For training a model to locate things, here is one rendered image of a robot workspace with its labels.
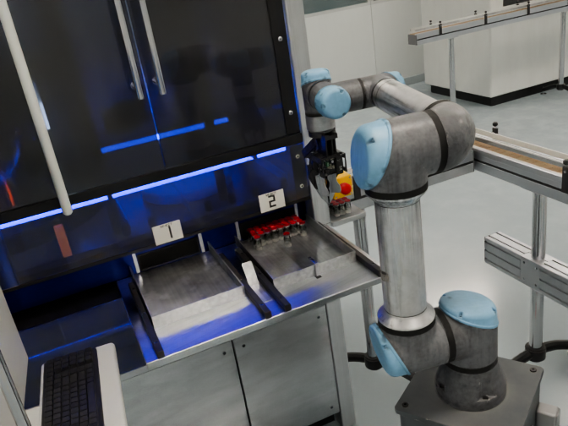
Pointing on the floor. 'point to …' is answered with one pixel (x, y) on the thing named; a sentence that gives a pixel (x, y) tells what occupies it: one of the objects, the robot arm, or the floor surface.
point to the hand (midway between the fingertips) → (326, 197)
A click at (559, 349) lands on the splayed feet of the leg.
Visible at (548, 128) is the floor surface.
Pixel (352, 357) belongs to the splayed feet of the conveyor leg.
